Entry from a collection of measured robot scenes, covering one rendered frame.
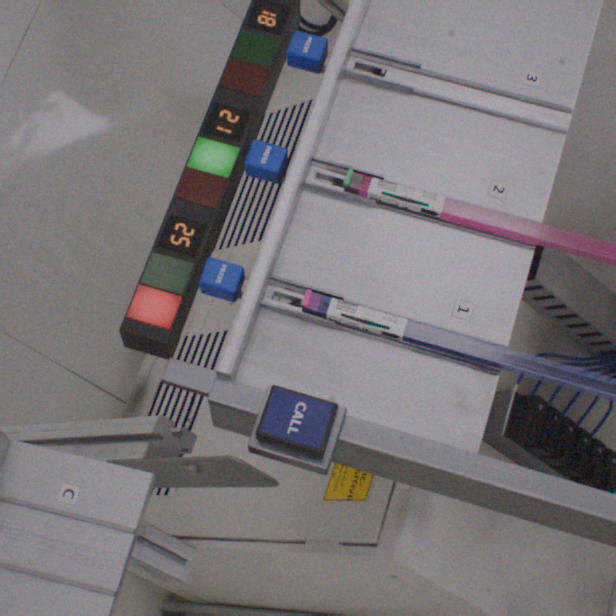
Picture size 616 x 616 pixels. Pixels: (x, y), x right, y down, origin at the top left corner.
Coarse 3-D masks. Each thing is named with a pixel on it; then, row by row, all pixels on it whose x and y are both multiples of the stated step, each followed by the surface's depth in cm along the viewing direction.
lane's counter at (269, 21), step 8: (256, 0) 120; (264, 0) 120; (256, 8) 119; (264, 8) 119; (272, 8) 119; (280, 8) 119; (288, 8) 119; (256, 16) 119; (264, 16) 119; (272, 16) 119; (280, 16) 119; (248, 24) 119; (256, 24) 119; (264, 24) 119; (272, 24) 119; (280, 24) 119; (272, 32) 118; (280, 32) 118
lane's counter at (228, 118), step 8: (216, 104) 115; (216, 112) 115; (224, 112) 115; (232, 112) 115; (240, 112) 115; (248, 112) 115; (208, 120) 115; (216, 120) 115; (224, 120) 115; (232, 120) 115; (240, 120) 115; (208, 128) 115; (216, 128) 114; (224, 128) 114; (232, 128) 114; (240, 128) 115; (224, 136) 114; (232, 136) 114; (240, 136) 114
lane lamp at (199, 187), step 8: (184, 176) 113; (192, 176) 113; (200, 176) 113; (208, 176) 113; (216, 176) 113; (184, 184) 112; (192, 184) 112; (200, 184) 112; (208, 184) 112; (216, 184) 112; (224, 184) 112; (176, 192) 112; (184, 192) 112; (192, 192) 112; (200, 192) 112; (208, 192) 112; (216, 192) 112; (192, 200) 112; (200, 200) 112; (208, 200) 112; (216, 200) 112; (216, 208) 112
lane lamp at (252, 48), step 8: (240, 32) 118; (248, 32) 118; (240, 40) 118; (248, 40) 118; (256, 40) 118; (264, 40) 118; (272, 40) 118; (280, 40) 118; (240, 48) 118; (248, 48) 118; (256, 48) 118; (264, 48) 118; (272, 48) 118; (232, 56) 117; (240, 56) 117; (248, 56) 117; (256, 56) 117; (264, 56) 117; (272, 56) 117; (256, 64) 117; (264, 64) 117
